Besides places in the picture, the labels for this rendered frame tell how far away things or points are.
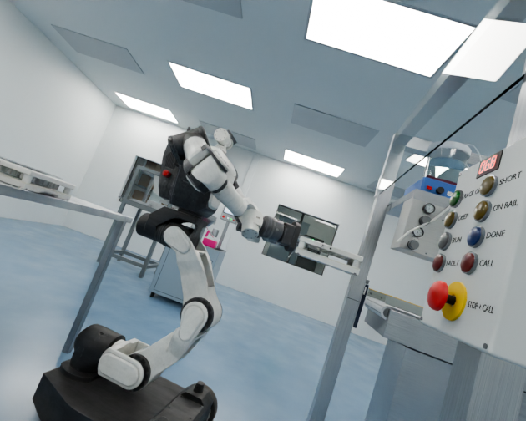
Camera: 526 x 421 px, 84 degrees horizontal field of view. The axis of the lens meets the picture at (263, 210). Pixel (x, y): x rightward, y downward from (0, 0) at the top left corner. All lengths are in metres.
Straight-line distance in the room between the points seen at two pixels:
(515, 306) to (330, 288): 5.96
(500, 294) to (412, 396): 0.96
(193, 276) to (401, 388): 0.89
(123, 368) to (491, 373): 1.24
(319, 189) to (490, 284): 6.04
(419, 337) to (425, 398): 0.22
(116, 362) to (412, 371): 1.14
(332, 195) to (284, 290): 2.25
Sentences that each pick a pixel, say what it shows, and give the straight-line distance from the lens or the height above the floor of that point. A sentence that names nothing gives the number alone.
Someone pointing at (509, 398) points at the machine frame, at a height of 0.85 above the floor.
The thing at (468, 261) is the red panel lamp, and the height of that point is 1.00.
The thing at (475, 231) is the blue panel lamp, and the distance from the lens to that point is 0.47.
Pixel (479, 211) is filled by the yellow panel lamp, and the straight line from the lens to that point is 0.48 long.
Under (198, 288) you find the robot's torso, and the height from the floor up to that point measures 0.69.
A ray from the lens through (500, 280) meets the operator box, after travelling 0.41.
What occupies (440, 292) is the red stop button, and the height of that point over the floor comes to 0.95.
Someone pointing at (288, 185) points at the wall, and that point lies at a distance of 6.33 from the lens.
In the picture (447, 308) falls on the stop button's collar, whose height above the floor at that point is 0.94.
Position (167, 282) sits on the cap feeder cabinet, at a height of 0.22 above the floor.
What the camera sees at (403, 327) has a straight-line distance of 1.21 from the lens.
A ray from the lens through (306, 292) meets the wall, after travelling 6.26.
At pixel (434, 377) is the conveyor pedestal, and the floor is 0.71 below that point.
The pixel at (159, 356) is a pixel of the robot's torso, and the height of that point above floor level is 0.38.
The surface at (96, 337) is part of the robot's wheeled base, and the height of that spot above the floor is 0.33.
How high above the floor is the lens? 0.92
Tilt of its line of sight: 8 degrees up
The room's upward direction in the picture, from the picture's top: 20 degrees clockwise
